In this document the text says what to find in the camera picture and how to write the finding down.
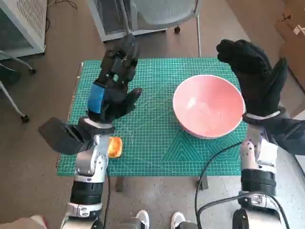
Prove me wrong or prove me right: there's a plain cardboard box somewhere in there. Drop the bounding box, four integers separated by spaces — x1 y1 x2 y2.
278 38 305 93

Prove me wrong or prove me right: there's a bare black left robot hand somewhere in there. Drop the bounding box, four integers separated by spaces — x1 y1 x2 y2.
86 34 143 123

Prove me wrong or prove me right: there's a white perforated metal cabinet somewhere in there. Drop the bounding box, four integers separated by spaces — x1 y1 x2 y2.
0 0 48 58

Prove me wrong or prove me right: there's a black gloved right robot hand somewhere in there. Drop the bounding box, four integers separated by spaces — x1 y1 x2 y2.
215 39 289 117

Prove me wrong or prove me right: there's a cardboard box with white tag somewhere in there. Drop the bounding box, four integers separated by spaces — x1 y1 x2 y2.
275 13 305 48

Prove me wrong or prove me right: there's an office chair with grey legs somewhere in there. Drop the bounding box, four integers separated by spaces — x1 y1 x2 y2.
0 49 37 124

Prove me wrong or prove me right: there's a braided toy bread loaf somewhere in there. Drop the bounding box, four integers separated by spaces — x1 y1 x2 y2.
108 136 123 158

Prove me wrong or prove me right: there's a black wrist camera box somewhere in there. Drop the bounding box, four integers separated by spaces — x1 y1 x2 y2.
262 116 305 156
38 117 84 156

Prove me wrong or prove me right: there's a pink bowl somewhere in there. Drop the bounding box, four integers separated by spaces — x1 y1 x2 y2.
172 74 246 140

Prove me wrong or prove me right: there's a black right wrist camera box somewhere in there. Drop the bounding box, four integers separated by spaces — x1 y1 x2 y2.
262 116 305 156

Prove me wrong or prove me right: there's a green cutting mat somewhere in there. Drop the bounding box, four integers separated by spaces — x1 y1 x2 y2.
56 57 248 177

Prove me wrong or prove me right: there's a grey mesh chair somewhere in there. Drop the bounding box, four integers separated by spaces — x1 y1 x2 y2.
119 0 202 59

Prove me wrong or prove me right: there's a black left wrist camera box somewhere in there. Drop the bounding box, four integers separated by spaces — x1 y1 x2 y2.
38 117 84 156

